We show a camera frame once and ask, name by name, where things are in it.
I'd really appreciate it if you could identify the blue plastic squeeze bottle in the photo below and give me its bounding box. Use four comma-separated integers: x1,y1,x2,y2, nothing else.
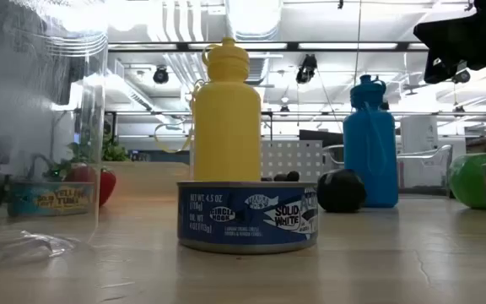
343,74,400,209

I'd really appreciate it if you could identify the black toy avocado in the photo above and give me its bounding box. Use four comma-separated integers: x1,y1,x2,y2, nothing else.
316,168,368,214

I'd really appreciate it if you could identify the black toy grape bunch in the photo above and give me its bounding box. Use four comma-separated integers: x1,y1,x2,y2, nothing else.
261,170,301,183

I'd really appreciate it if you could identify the yellow plastic squeeze bottle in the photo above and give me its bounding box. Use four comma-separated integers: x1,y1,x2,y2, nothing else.
190,36,263,183

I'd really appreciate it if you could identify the red toy strawberry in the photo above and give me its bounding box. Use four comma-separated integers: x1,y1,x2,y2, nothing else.
65,164,118,208

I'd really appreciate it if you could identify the clear bottle with black cap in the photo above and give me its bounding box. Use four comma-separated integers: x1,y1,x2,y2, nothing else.
0,0,110,263

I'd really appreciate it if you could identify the teal yellow tuna can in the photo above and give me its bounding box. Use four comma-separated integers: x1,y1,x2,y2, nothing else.
7,181,95,218

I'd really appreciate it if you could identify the black ceiling lamp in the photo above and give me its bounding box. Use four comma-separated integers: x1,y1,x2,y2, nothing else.
451,67,473,84
152,65,170,85
295,53,318,85

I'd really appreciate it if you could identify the white round pillar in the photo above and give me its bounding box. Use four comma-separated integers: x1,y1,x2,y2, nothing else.
399,114,440,154

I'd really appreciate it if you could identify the clear plastic tray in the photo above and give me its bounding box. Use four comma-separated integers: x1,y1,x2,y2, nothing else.
321,144,454,198

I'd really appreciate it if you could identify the green toy apple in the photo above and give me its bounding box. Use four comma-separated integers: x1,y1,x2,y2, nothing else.
448,152,486,210

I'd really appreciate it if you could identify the white perforated metal basket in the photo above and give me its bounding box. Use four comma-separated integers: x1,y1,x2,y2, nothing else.
189,139,324,183

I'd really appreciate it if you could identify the blue solid white tuna can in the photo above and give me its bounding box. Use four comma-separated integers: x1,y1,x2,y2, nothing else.
176,181,321,255

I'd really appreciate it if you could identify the green artificial plant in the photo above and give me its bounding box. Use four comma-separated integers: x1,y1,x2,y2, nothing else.
42,128,131,178

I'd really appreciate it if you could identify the black ceiling light rail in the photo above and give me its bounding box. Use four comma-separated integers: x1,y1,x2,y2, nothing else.
106,41,430,53

